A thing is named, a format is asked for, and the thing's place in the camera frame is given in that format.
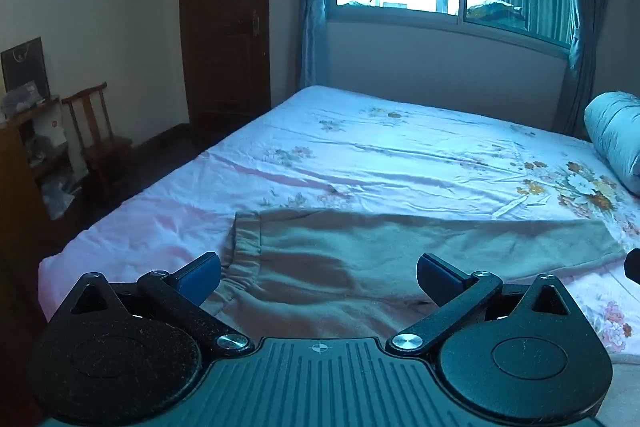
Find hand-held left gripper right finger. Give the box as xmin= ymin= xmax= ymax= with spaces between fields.
xmin=389 ymin=253 xmax=587 ymax=354

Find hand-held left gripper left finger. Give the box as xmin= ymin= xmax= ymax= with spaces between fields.
xmin=47 ymin=252 xmax=253 ymax=354

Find grey-beige pants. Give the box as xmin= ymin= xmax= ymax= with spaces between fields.
xmin=200 ymin=207 xmax=629 ymax=344

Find bed with floral sheet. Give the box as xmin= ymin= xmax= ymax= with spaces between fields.
xmin=37 ymin=84 xmax=640 ymax=427

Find rolled light blue quilt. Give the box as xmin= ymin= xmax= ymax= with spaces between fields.
xmin=584 ymin=91 xmax=640 ymax=196

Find clear plastic bag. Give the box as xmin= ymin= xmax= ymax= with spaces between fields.
xmin=41 ymin=176 xmax=77 ymax=221

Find wooden chair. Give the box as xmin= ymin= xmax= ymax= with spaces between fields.
xmin=61 ymin=82 xmax=134 ymax=204

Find wooden cabinet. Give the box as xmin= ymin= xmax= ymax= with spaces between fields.
xmin=0 ymin=96 xmax=92 ymax=427

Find white paper bag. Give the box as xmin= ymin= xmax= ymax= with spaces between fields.
xmin=32 ymin=104 xmax=69 ymax=151

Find dark wooden wardrobe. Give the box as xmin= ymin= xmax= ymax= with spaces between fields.
xmin=178 ymin=0 xmax=274 ymax=148

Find grey plastic-wrapped item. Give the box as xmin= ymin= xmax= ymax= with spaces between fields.
xmin=0 ymin=81 xmax=47 ymax=118

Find yellow and blue cloth bundle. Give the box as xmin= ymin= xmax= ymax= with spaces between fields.
xmin=465 ymin=0 xmax=527 ymax=28

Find black paper bag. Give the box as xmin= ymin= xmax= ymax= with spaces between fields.
xmin=0 ymin=37 xmax=51 ymax=102

